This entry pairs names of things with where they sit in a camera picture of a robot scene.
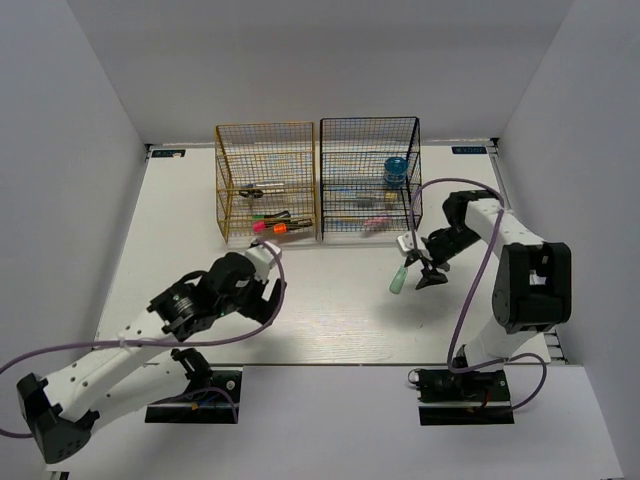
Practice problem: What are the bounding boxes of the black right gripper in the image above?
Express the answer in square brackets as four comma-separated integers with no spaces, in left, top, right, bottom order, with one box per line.
[416,225,482,290]

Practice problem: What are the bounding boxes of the green correction tape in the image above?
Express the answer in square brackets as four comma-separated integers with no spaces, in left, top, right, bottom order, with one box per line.
[389,265,408,295]

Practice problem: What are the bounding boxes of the orange cap black highlighter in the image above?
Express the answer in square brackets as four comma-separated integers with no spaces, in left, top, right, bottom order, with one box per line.
[272,221,313,235]

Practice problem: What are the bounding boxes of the pink correction tape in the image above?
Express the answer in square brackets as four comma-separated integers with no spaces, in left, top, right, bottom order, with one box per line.
[364,216,391,231]

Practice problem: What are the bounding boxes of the pink cap black highlighter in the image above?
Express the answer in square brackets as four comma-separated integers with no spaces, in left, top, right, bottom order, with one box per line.
[252,219,288,232]

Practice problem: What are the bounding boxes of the green cap black highlighter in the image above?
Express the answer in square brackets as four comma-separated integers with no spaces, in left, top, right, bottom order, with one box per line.
[253,210,291,221]

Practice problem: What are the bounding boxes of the black handled scissors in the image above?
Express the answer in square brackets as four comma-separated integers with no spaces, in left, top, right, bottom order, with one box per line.
[238,182,285,199]

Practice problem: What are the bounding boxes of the blue tape roll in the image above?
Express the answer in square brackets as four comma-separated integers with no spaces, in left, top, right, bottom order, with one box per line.
[383,157,409,189]

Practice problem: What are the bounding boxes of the white eraser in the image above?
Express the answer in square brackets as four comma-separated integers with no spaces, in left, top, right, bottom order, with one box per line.
[355,197,375,208]

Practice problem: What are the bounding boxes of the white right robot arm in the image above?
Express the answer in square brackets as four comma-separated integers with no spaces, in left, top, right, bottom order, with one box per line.
[397,190,572,399]

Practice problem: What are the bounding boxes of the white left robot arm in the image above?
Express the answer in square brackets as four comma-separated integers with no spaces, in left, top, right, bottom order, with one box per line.
[17,242,286,465]

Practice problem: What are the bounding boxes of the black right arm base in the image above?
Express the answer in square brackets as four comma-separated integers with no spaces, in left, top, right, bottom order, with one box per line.
[407,369,514,426]

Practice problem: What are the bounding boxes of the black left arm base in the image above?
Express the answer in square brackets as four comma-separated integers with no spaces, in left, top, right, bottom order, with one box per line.
[145,348,243,425]

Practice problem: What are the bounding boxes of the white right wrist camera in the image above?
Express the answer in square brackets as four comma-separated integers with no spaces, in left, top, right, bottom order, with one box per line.
[396,231,426,257]

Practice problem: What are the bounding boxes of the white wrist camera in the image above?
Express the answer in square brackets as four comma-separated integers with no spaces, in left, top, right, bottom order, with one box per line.
[396,231,426,257]
[244,239,282,283]

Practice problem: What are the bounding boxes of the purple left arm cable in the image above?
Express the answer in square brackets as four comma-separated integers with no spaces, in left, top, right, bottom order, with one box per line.
[0,238,288,440]

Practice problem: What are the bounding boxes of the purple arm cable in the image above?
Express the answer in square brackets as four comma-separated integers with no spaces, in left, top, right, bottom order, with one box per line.
[0,238,288,440]
[409,178,548,414]

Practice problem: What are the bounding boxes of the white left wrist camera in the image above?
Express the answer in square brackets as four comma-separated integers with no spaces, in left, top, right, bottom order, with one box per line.
[244,239,282,283]

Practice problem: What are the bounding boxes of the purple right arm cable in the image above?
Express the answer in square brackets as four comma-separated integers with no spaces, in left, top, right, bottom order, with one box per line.
[409,178,548,414]

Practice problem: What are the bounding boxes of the black wire basket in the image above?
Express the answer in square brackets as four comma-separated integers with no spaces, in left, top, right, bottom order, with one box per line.
[319,116,422,240]

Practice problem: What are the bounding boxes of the gold wire basket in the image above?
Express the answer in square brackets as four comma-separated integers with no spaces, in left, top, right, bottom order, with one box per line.
[215,121,318,245]

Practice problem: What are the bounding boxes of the metal table edge rail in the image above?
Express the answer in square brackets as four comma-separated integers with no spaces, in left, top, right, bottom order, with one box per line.
[489,137,566,365]

